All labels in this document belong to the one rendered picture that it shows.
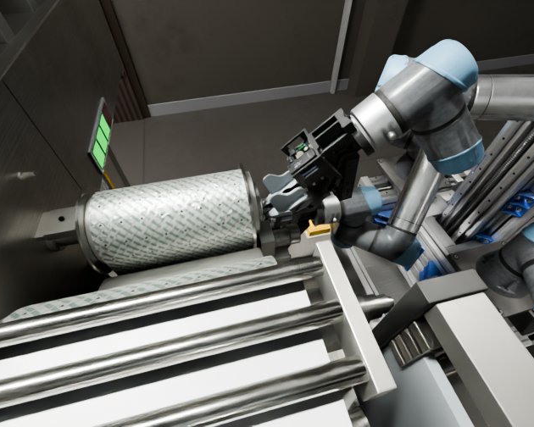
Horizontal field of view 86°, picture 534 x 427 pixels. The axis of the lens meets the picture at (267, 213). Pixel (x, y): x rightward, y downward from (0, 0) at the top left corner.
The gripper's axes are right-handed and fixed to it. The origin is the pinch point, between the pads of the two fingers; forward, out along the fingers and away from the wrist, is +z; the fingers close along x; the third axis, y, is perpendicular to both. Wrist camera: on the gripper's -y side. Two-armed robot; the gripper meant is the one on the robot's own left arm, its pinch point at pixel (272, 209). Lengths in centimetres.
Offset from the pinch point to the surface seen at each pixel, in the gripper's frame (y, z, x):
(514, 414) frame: 12.7, -17.1, 34.7
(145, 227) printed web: 17.8, 12.1, 3.7
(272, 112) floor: -133, 32, -229
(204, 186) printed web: 13.3, 3.3, -0.6
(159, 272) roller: 12.7, 16.0, 8.0
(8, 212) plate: 32.1, 21.2, 1.2
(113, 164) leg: 0, 69, -78
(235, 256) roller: 4.9, 6.7, 7.9
